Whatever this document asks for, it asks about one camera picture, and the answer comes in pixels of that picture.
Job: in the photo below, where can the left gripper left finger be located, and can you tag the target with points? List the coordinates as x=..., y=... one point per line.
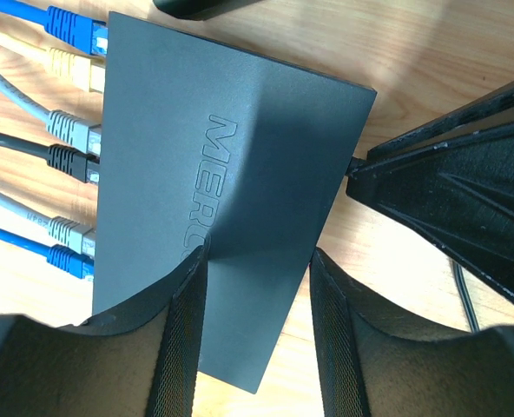
x=138, y=358

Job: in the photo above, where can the black power adapter brick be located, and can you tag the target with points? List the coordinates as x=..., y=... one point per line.
x=199, y=10

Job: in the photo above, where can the black network switch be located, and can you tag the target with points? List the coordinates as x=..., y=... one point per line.
x=207, y=144

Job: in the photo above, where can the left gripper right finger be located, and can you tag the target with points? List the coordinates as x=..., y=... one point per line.
x=376, y=358

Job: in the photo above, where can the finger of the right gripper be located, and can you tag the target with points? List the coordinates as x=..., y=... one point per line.
x=458, y=194
x=491, y=104

